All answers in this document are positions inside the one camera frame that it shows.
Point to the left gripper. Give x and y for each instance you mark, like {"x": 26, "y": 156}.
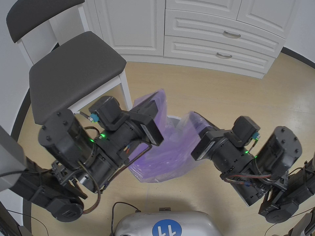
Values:
{"x": 123, "y": 141}

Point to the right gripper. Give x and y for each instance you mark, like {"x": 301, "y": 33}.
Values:
{"x": 221, "y": 156}

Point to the purple plastic bag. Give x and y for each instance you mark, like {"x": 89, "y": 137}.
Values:
{"x": 162, "y": 161}

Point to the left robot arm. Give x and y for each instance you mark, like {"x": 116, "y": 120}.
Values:
{"x": 64, "y": 141}

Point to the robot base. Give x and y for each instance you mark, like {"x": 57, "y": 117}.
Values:
{"x": 137, "y": 225}

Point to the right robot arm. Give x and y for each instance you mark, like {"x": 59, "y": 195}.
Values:
{"x": 280, "y": 151}

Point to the white trash bin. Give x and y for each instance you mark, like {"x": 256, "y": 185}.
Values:
{"x": 176, "y": 118}

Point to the white chair dark grey seat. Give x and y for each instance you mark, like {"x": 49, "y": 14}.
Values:
{"x": 73, "y": 75}

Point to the white wardrobe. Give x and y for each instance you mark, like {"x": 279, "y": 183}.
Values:
{"x": 196, "y": 21}

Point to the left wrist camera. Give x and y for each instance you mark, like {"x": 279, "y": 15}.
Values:
{"x": 108, "y": 112}

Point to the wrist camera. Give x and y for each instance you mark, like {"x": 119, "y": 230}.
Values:
{"x": 246, "y": 128}
{"x": 108, "y": 112}

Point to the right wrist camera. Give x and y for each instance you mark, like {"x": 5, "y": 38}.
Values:
{"x": 246, "y": 128}

